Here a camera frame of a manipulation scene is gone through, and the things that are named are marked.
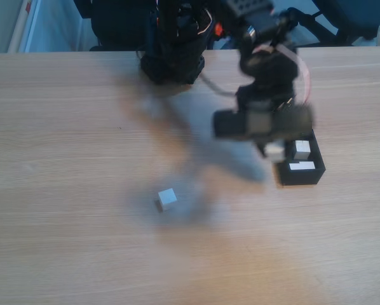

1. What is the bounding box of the black open box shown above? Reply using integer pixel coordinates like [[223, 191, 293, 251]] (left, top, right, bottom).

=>
[[271, 128, 327, 187]]

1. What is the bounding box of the white panel with red mark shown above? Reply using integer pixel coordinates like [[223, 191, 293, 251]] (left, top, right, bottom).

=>
[[6, 0, 83, 53]]

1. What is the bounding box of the white and red cable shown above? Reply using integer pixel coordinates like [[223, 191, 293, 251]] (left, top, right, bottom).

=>
[[277, 43, 312, 104]]

